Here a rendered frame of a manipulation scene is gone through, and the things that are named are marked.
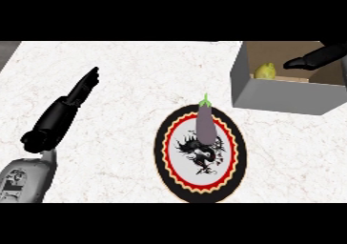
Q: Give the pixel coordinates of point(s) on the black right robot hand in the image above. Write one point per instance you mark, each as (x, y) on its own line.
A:
(322, 55)

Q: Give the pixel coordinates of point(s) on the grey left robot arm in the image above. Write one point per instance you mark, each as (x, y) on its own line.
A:
(23, 181)

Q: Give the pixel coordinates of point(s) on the grey cardboard box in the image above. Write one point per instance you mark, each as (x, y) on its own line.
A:
(290, 85)

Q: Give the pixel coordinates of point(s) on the yellow lemon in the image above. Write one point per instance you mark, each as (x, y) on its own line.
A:
(266, 71)

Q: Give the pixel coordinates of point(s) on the black rimmed decorated plate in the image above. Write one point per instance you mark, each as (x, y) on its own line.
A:
(199, 158)

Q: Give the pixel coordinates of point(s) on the purple eggplant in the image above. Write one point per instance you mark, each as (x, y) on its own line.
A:
(205, 122)

